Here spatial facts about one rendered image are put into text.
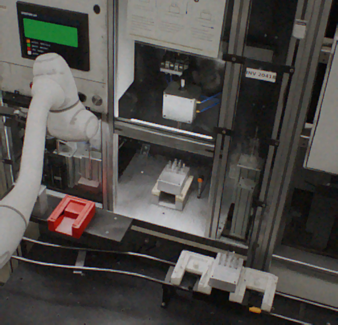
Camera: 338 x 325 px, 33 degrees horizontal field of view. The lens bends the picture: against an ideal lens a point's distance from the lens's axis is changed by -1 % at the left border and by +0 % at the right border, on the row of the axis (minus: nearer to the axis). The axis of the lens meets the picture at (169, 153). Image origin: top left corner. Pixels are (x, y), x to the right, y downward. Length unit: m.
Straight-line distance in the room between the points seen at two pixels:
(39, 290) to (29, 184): 0.86
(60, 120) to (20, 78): 0.37
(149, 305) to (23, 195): 0.92
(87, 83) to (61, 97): 0.28
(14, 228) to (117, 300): 0.94
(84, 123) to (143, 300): 0.83
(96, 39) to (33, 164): 0.51
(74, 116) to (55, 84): 0.13
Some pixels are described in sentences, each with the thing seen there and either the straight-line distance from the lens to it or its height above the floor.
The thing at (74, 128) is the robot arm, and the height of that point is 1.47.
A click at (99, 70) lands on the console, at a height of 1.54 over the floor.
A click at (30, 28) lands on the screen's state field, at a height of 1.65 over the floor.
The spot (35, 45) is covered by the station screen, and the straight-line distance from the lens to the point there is 1.97.
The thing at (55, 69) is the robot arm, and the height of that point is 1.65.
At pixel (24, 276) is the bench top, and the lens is 2.39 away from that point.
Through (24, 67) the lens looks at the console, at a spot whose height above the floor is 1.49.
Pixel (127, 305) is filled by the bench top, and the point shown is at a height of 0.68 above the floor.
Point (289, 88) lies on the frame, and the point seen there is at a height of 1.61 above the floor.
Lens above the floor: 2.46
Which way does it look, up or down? 37 degrees down
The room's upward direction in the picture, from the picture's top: 4 degrees clockwise
